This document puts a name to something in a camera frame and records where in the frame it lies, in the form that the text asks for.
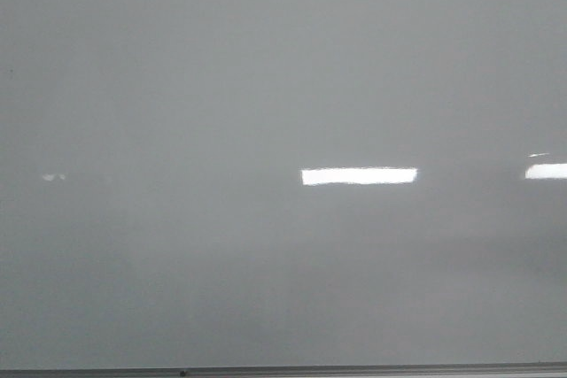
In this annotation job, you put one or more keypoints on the white whiteboard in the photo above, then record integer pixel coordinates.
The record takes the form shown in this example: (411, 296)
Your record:
(281, 182)

